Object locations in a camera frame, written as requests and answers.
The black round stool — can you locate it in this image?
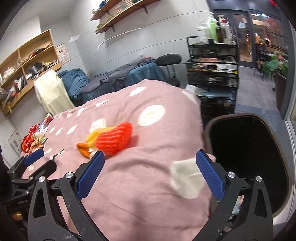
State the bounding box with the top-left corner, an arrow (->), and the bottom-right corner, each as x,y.
157,53 -> 182,87

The black trash bin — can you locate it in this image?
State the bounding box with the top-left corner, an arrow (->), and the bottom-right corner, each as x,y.
203,113 -> 292,217

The wall poster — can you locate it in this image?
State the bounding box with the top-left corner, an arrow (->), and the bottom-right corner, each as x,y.
55,43 -> 71,65

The massage bed blue cover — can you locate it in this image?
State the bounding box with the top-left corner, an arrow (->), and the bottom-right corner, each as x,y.
79,57 -> 166,105

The wooden cubby shelf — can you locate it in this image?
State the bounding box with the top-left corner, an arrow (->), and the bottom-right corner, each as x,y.
1,30 -> 62,115

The black mesh trolley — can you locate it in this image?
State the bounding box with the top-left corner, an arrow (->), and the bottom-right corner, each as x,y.
186,36 -> 239,123

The yellow foam fruit net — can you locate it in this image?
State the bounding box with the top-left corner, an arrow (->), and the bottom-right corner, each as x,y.
85,126 -> 115,148

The left hand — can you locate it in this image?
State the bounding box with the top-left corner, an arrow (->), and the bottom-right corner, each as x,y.
11,211 -> 23,221

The green pump bottle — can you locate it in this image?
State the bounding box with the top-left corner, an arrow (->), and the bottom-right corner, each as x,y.
206,13 -> 218,42

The red snack bag pile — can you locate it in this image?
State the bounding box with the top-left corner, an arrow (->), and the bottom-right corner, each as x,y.
21,123 -> 48,154

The red chips can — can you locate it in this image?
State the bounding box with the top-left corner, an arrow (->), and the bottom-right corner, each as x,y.
43,113 -> 54,125

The potted green plant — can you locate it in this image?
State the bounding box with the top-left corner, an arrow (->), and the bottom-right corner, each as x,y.
262,51 -> 288,111

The clear spray bottle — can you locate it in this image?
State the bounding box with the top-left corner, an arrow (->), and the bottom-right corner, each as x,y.
220,16 -> 232,44

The wooden wall shelf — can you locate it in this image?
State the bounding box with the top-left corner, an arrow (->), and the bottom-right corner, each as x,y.
91,0 -> 137,21
91,0 -> 159,34

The pink polka dot blanket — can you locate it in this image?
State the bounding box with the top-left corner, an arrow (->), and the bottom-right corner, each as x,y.
23,80 -> 212,240

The upper wooden wall shelf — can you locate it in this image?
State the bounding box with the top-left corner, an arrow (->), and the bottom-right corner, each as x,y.
91,0 -> 137,21

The lower wooden wall shelf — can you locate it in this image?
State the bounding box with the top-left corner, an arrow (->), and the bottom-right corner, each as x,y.
91,0 -> 159,34

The blue bedding pile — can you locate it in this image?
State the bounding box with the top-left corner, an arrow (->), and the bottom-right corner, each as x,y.
58,68 -> 90,100

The cream cloth covered chair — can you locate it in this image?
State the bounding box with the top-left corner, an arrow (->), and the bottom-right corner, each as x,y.
34,70 -> 75,115

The orange foam fruit net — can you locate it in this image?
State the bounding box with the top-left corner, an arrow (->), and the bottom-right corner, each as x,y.
95,122 -> 132,155

